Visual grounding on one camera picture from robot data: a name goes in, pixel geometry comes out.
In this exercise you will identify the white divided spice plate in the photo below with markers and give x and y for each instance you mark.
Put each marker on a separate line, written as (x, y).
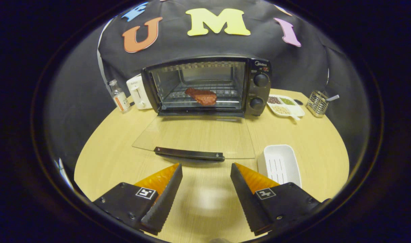
(284, 108)

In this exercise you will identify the metal mesh utensil holder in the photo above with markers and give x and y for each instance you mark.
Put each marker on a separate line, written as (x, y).
(316, 104)

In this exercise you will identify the brown meat steak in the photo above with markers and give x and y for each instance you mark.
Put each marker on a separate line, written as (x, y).
(202, 97)

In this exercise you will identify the white rectangular plastic tray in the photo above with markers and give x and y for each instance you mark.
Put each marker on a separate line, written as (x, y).
(279, 165)

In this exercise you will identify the clear bottle with orange label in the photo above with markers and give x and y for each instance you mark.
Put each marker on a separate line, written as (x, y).
(120, 99)

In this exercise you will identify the metal spoon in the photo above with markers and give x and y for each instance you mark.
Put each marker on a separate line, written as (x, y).
(333, 98)

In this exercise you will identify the white bread toaster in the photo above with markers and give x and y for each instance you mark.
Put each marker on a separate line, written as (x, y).
(137, 92)

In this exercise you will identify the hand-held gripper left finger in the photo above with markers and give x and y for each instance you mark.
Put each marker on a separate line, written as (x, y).
(164, 202)

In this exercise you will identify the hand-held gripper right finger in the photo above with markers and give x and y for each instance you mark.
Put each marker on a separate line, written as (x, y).
(247, 199)

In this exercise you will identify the black toaster oven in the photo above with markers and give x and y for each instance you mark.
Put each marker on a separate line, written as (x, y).
(259, 92)

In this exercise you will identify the small black disc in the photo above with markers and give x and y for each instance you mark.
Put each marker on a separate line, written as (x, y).
(298, 102)

